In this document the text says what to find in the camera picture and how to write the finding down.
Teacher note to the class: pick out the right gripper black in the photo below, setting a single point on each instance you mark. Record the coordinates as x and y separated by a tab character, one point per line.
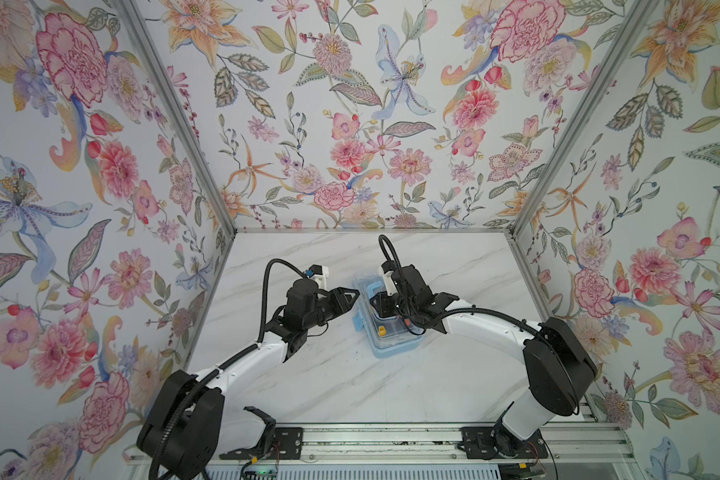
381	300

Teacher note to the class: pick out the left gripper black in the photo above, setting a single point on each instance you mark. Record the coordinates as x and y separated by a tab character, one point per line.
339	302

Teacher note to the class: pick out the blue transparent plastic toolbox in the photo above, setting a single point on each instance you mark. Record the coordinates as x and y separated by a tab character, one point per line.
400	336

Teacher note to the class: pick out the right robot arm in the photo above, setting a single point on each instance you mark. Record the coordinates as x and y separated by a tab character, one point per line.
558	369

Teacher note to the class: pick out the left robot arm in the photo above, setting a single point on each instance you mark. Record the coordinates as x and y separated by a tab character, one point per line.
182	429

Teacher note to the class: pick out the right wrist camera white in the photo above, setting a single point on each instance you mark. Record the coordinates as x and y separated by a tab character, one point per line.
389	284

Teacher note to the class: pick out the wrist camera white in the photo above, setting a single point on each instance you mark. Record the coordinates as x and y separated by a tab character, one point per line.
389	284
319	274

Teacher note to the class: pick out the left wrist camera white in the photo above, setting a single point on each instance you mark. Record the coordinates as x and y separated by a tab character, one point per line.
319	274

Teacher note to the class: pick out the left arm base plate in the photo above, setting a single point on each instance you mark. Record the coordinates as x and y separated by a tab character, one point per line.
254	434

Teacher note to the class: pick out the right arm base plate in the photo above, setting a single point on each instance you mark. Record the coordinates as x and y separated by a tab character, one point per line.
490	443

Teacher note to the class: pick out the aluminium mounting rail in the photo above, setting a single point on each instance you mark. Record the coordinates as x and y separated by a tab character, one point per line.
558	443

